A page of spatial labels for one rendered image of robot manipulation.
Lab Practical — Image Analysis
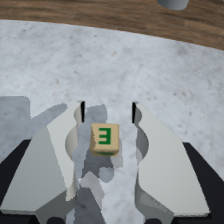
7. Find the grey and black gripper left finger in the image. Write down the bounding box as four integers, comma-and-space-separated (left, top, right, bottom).
0, 100, 85, 224

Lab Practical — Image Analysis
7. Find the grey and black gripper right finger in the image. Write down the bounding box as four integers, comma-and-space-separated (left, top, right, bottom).
132, 101, 224, 224

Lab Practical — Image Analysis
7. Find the beige block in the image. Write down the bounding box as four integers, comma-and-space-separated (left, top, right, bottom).
90, 123, 119, 157

